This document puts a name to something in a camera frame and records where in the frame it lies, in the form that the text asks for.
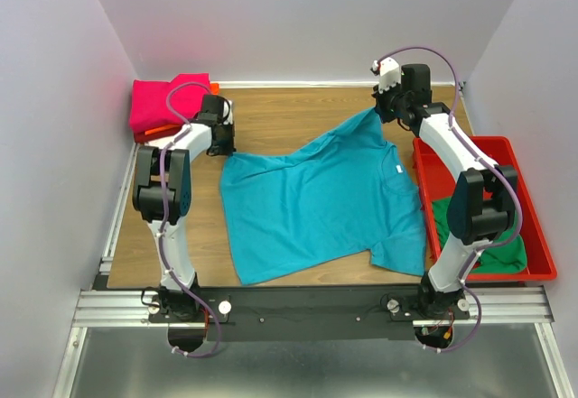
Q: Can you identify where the teal t shirt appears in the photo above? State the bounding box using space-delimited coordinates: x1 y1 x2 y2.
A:
220 109 426 285

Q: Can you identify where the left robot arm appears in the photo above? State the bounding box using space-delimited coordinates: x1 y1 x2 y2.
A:
132 94 235 322

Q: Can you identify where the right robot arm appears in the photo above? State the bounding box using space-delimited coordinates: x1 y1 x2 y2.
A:
371 58 521 319

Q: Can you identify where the orange folded t shirt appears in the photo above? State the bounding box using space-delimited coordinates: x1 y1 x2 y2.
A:
140 82 220 142

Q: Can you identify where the white folded t shirt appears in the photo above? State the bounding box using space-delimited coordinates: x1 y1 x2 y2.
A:
144 136 174 149

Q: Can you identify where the pink folded t shirt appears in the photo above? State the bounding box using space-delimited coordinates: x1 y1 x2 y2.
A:
129 73 210 133

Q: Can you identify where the red plastic bin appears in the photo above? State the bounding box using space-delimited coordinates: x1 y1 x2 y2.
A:
411 134 558 282

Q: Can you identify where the green t shirt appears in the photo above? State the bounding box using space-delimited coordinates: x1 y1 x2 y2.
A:
431 197 527 274

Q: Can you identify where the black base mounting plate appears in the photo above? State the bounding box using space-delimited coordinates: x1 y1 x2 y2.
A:
141 283 470 355

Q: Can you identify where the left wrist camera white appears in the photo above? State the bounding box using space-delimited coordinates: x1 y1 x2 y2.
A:
220 97 234 125

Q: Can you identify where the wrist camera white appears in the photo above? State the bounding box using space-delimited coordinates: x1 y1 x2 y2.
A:
220 97 234 125
370 57 402 93

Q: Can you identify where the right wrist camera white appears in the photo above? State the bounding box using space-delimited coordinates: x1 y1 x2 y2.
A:
370 57 402 93

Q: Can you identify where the aluminium frame rail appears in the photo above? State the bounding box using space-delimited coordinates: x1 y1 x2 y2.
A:
53 145 557 397

